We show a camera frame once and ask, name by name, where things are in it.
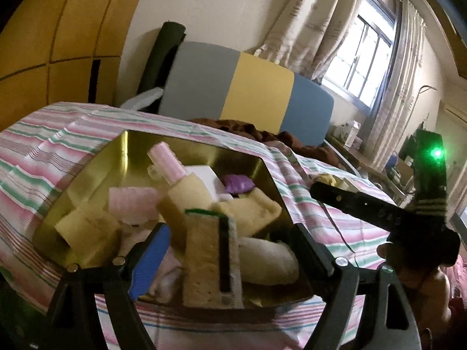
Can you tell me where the beige patterned curtain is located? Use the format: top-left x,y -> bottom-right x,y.
365,0 -> 427,170
253,0 -> 376,81

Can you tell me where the large yellow sponge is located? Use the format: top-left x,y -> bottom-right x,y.
215,188 -> 283,239

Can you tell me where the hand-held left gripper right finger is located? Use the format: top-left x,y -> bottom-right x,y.
291,222 -> 424,350

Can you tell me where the purple plastic item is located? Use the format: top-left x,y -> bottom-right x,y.
222,174 -> 255,195

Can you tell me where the white rolled cloth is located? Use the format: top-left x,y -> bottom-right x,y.
239,237 -> 300,285

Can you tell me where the chunky yellow sponge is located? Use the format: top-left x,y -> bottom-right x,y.
55,204 -> 123,267

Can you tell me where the window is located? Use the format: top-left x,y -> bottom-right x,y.
323,0 -> 398,110

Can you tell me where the striped bed sheet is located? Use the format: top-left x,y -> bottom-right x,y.
0,102 -> 413,350

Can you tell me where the white box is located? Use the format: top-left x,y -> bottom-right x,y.
184,165 -> 224,199

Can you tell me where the black rolled mat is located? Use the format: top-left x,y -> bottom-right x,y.
137,22 -> 187,115

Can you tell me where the green backed scouring sponge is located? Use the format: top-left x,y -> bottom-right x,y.
182,209 -> 244,309

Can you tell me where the grey yellow blue headboard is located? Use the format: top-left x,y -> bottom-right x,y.
120,42 -> 362,179

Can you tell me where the small yellow sponge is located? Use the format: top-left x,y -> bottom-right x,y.
157,175 -> 216,249

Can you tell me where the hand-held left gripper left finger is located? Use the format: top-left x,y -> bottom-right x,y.
46,222 -> 173,350

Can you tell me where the person's right hand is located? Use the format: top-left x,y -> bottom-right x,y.
377,242 -> 453,321

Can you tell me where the gold metal tray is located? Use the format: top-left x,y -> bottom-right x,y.
32,129 -> 318,309

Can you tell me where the wooden side table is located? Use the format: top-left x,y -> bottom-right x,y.
326,131 -> 409,205

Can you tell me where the brown blanket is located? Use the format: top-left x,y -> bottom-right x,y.
188,117 -> 341,170

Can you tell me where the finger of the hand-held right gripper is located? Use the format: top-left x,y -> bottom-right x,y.
309,181 -> 414,234

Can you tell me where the yellow wooden wardrobe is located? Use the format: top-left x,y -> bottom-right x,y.
0,0 -> 154,132

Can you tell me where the pink hair roller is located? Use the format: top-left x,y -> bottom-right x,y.
148,143 -> 187,186

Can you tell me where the white bottle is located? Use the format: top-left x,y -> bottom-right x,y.
343,121 -> 362,148

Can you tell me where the pink sponge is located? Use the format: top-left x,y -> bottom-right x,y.
109,187 -> 161,225

